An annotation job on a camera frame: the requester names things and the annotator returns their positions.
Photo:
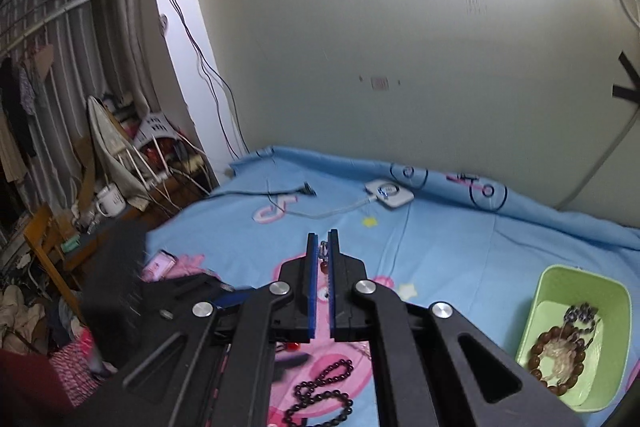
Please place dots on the green plastic basket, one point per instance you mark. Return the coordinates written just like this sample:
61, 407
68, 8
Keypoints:
610, 307

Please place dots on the blue cartoon pig bed sheet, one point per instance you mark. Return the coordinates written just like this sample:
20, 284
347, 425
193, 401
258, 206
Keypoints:
450, 247

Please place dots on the wooden side table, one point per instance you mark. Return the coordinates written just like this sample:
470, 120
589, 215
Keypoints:
100, 239

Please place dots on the white laundry basket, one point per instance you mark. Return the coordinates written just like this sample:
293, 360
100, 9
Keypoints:
152, 127

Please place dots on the pile of clothes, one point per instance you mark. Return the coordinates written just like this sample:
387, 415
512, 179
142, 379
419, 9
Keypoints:
15, 312

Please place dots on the pink patterned cloth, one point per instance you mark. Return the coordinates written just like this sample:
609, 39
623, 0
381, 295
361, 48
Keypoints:
75, 367

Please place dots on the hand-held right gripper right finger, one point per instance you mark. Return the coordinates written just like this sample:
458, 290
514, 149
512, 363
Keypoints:
332, 292

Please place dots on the grey curtain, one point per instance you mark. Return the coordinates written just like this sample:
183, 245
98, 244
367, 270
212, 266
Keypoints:
75, 57

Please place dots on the pink phone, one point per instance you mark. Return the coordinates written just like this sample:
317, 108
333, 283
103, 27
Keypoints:
159, 264

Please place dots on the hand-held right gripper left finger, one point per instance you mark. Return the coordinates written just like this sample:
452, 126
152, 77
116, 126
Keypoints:
312, 292

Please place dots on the black tape strips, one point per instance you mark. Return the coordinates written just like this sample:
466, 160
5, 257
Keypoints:
627, 93

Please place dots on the wooden chair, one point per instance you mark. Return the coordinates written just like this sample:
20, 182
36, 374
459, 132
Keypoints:
42, 237

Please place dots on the white square controller device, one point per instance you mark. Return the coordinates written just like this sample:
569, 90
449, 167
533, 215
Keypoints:
390, 194

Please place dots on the white mug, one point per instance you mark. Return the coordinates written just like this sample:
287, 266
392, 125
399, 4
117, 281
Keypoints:
110, 202

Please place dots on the hanging clothes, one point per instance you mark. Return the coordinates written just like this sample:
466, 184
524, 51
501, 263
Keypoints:
20, 107

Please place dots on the small colourful items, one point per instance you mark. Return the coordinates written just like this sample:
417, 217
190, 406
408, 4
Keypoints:
326, 372

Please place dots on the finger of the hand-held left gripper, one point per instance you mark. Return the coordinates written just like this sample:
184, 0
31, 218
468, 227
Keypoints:
185, 289

